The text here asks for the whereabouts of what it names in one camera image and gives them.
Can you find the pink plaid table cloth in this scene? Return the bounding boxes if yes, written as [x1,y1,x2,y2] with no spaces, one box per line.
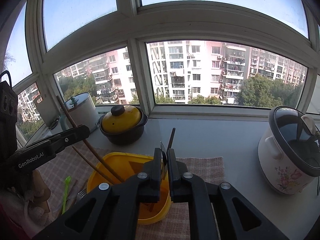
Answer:
[39,142,225,239]

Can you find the red-tipped wooden chopstick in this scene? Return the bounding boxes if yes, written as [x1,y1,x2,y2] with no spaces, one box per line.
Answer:
[167,127,176,149]

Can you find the white teal electric cooker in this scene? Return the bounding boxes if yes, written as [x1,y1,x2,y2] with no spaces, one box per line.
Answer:
[65,92,100,132]

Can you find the white board on sill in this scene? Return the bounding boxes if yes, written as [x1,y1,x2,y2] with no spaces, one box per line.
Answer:
[33,94,60,127]

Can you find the brown chopstick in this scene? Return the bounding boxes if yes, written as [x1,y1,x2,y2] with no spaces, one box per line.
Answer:
[72,146,114,185]
[56,95,124,183]

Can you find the white floral rice cooker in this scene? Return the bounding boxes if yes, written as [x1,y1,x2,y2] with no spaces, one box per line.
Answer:
[258,106,319,195]

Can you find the black pot yellow lid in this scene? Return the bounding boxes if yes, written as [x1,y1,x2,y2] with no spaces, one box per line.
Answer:
[99,105,148,146]

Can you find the black scissors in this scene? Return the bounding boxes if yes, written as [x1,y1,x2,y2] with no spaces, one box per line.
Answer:
[49,116,60,129]

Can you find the gloved left hand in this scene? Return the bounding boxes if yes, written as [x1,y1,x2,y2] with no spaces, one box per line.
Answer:
[1,170,53,239]

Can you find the silver fork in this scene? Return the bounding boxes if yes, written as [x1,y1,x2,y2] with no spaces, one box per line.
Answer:
[76,189,87,202]

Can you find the yellow plastic utensil container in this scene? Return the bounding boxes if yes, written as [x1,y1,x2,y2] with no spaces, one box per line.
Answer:
[86,151,172,225]

